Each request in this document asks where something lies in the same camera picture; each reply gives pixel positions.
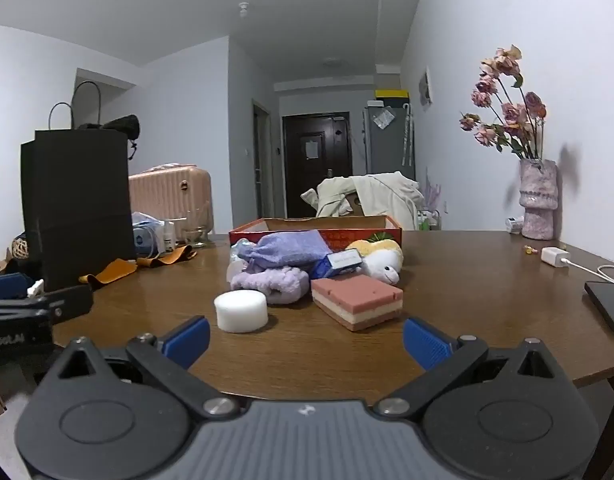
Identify beige coat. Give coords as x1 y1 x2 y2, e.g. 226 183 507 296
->
301 171 426 231

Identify white charger cable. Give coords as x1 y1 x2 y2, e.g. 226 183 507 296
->
562 258 614 289

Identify dark entrance door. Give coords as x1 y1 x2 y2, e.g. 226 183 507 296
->
282 112 352 219

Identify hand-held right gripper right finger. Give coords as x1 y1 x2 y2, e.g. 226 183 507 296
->
372 317 575 418

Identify purple dried flower bunch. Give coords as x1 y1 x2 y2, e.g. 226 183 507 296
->
423 170 446 212

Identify white foam cylinder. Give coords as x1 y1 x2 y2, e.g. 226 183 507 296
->
214 290 269 334

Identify pink textured vase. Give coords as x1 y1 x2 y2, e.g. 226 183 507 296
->
518 158 558 241

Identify plastic bag with blue contents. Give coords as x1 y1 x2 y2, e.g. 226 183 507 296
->
132 211 166 256

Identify white and yellow plush toy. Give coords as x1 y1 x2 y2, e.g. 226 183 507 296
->
344 238 405 286

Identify black paper bag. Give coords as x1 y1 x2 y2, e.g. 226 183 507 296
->
21 80 138 293

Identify pink layered sponge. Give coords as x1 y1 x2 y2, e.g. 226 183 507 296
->
311 276 405 333

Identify white charger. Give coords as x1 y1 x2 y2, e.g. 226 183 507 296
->
540 246 571 267

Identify dried pink roses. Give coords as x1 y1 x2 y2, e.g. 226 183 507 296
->
459 44 548 162

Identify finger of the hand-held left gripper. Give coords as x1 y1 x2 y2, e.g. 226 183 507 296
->
0 285 94 322
0 272 45 302

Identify red cardboard box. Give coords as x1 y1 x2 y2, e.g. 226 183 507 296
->
229 214 403 261

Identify purple cloth pouch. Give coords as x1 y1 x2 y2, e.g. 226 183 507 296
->
237 230 334 267

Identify purple fluffy towel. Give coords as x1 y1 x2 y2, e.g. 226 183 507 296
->
230 266 310 307

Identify pink suitcase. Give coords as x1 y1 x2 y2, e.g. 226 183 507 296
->
128 163 213 236

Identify black phone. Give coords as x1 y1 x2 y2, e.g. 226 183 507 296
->
584 281 614 334

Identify black hat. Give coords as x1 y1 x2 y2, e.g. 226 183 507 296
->
106 114 140 161

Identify clear plastic bag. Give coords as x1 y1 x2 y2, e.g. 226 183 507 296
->
227 239 254 283

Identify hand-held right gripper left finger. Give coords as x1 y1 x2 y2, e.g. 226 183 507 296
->
34 316 241 420

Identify blue tissue packet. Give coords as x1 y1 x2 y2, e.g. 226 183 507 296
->
309 250 366 280

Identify grey refrigerator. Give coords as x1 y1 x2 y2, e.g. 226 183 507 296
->
363 104 417 181

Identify clear glass jar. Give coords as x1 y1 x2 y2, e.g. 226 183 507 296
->
181 205 211 248

